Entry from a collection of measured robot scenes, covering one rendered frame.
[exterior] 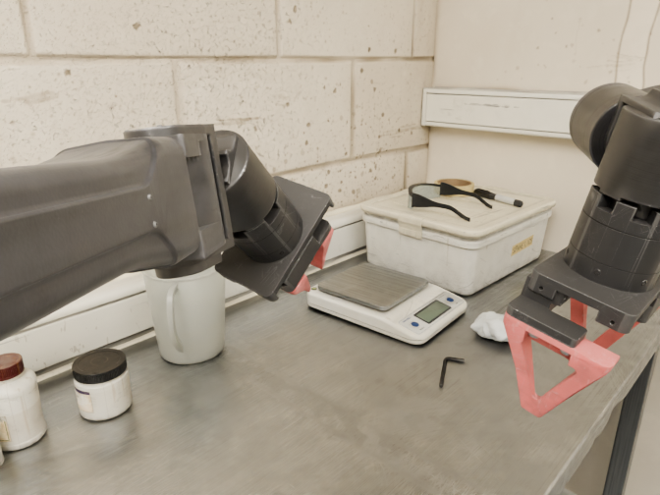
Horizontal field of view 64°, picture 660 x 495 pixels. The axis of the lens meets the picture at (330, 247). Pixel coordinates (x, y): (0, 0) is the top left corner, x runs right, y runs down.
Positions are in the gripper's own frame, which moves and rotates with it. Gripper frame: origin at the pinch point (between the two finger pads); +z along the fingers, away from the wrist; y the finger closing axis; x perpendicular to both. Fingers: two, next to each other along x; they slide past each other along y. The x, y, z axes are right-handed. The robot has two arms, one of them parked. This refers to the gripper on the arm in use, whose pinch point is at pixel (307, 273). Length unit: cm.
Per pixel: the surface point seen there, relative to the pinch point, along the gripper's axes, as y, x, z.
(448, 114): -68, -26, 65
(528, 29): -85, -12, 51
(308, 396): 10.4, -4.7, 26.3
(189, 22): -31, -47, 6
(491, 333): -13.1, 11.2, 43.2
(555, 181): -61, 4, 72
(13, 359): 24.2, -30.6, 2.8
